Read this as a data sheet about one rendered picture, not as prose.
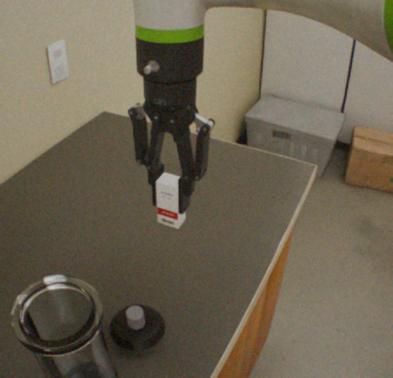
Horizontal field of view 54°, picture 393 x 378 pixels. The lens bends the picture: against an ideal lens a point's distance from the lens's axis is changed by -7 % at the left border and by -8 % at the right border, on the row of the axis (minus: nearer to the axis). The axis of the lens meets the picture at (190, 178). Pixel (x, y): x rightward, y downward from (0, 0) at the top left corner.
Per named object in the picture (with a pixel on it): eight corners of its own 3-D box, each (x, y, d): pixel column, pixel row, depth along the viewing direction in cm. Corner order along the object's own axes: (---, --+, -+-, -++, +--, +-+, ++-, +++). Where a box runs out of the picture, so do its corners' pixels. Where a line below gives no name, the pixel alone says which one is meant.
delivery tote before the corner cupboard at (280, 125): (240, 157, 283) (243, 115, 263) (261, 132, 312) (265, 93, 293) (324, 184, 259) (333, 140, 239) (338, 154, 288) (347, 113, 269)
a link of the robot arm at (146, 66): (217, 28, 56) (159, 20, 59) (180, 50, 47) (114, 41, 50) (215, 67, 59) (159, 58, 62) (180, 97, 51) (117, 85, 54)
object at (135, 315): (100, 342, 65) (94, 320, 61) (130, 305, 71) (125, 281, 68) (147, 366, 61) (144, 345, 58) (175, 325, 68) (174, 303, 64)
